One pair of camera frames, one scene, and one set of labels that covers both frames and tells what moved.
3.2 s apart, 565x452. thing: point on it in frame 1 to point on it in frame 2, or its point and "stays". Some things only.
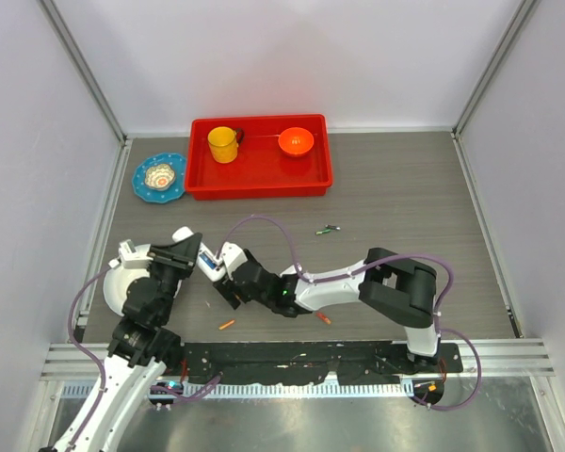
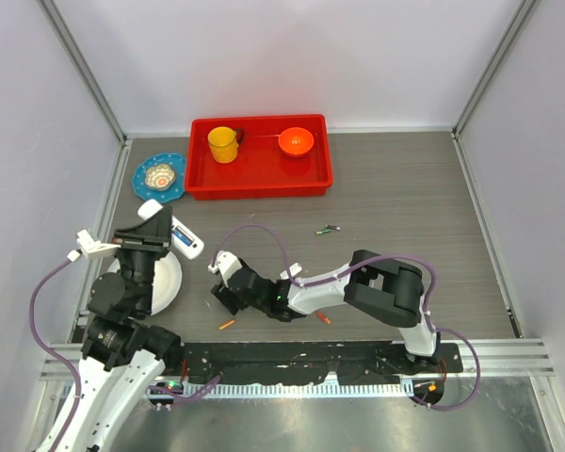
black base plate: x=245 y=363 stays
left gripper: x=180 y=255 to x=153 y=234
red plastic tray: x=261 y=169 stays
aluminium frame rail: x=503 y=359 stays
